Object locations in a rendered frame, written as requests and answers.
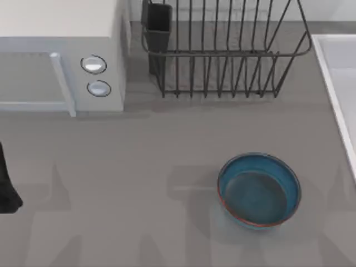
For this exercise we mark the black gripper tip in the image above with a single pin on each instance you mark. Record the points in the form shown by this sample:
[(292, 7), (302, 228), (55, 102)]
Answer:
[(7, 192)]

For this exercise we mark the white sink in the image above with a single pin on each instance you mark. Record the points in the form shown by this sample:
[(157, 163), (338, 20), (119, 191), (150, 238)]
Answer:
[(338, 83)]

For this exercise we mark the round microwave knob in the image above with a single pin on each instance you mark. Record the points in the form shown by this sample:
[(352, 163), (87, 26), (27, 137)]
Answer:
[(93, 64), (99, 88)]

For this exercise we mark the blue bowl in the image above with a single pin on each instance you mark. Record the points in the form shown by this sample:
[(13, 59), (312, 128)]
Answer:
[(258, 192)]

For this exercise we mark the microwave door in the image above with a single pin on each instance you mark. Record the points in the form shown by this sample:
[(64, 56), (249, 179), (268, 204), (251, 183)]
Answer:
[(25, 78)]

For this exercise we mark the pale microwave oven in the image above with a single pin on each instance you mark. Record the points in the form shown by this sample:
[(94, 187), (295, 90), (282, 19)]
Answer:
[(114, 25)]

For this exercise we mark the black utensil holder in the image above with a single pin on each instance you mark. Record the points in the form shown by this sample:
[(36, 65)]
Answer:
[(157, 25)]

